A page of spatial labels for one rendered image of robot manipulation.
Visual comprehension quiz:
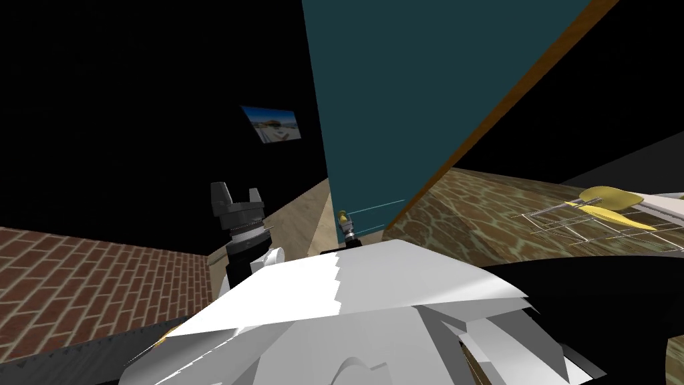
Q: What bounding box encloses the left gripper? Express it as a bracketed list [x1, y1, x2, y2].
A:
[210, 181, 267, 231]

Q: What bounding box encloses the framed landscape wall picture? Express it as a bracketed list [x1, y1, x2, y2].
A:
[240, 106, 303, 145]

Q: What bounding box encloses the yellow chair with wire legs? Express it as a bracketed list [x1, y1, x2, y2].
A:
[512, 185, 684, 252]

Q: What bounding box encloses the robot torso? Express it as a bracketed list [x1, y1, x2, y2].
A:
[117, 239, 607, 385]

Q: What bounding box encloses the teal door leaf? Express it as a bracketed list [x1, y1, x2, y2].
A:
[301, 0, 593, 240]

